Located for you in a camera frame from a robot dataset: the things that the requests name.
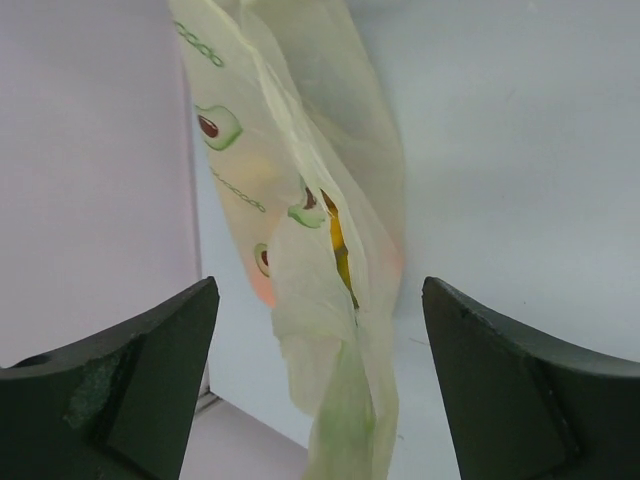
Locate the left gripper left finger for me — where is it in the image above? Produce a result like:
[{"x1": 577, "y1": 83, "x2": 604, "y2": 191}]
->
[{"x1": 1, "y1": 277, "x2": 219, "y2": 479}]

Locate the pale yellow plastic bag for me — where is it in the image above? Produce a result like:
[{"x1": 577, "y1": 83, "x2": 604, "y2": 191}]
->
[{"x1": 169, "y1": 1, "x2": 405, "y2": 479}]

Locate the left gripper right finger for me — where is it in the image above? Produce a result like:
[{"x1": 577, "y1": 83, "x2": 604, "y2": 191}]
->
[{"x1": 422, "y1": 277, "x2": 639, "y2": 480}]

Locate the yellow fake bell pepper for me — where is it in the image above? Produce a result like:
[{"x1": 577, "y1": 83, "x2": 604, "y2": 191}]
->
[{"x1": 322, "y1": 192, "x2": 359, "y2": 309}]

